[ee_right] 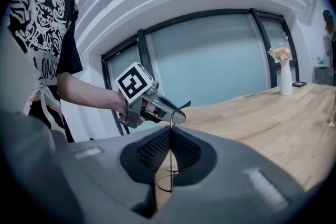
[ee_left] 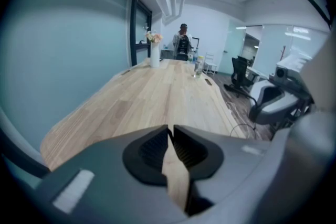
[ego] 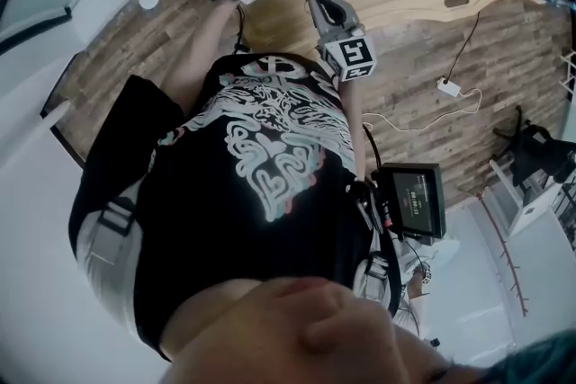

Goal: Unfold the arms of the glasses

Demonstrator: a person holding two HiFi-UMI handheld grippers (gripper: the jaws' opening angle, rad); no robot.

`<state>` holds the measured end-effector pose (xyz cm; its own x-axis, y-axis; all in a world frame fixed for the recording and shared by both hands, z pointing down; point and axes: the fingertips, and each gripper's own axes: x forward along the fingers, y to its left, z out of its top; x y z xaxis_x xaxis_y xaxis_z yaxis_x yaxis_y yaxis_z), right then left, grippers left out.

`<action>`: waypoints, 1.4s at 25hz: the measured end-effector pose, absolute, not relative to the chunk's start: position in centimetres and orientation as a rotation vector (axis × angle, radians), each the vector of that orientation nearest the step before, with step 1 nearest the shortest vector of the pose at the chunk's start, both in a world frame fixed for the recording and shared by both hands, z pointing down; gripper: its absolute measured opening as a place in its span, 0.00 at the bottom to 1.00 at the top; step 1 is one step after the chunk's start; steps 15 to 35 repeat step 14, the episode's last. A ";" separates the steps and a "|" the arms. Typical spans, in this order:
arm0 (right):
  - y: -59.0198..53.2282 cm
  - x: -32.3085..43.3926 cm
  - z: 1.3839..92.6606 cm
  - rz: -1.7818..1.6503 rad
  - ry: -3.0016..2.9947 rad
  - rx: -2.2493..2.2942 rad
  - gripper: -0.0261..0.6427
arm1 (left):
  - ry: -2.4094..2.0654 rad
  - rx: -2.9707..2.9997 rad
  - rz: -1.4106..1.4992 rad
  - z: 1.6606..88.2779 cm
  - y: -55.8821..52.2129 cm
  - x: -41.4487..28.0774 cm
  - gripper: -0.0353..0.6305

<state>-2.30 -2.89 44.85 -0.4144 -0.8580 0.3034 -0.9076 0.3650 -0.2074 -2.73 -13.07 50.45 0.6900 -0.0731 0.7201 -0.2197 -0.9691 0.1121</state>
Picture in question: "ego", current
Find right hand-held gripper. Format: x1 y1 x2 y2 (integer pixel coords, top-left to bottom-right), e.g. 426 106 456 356
308 0 377 83

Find person's right forearm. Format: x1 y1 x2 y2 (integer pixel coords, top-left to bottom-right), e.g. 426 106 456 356
339 78 365 176

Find person's left forearm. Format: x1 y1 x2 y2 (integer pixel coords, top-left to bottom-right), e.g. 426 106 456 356
164 0 244 118

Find white power strip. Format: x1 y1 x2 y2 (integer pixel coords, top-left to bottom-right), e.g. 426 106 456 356
436 77 464 97

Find black monitor screen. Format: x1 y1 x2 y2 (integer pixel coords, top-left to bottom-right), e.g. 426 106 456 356
371 162 446 242

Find black printed t-shirt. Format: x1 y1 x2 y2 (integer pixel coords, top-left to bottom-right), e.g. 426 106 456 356
67 52 401 363

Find black office chair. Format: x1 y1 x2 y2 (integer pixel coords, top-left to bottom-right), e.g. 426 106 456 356
492 105 576 188

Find white cabinet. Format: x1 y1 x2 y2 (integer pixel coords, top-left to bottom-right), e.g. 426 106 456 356
488 156 568 239

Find red-brown branched rod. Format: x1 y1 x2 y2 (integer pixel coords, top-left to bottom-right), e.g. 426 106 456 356
476 192 530 316

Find person's face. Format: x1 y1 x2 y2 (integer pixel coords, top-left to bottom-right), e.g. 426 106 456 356
159 276 451 384

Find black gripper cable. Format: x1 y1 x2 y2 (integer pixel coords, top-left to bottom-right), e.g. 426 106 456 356
362 123 382 176
232 4 248 56

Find black power cable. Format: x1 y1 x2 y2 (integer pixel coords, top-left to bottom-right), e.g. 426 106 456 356
445 11 482 82

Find white cable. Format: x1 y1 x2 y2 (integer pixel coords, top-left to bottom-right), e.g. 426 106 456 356
362 87 482 132

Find grey harness strap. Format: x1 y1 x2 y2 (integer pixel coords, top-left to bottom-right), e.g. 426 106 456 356
353 251 392 307
74 188 140 338

